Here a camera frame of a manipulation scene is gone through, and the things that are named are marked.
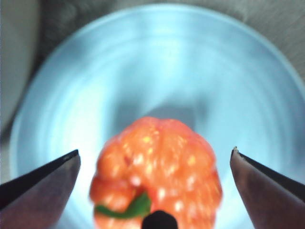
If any blue round plate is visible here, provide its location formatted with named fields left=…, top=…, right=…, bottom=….
left=9, top=3, right=305, bottom=229

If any pale green electric steamer pot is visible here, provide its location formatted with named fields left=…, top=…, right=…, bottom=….
left=0, top=0, right=42, bottom=136

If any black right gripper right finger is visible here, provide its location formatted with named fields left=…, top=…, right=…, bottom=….
left=229, top=146, right=305, bottom=229

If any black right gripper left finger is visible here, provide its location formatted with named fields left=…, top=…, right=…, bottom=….
left=0, top=149, right=81, bottom=229

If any orange toy pumpkin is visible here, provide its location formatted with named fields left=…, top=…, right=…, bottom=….
left=89, top=116, right=224, bottom=229

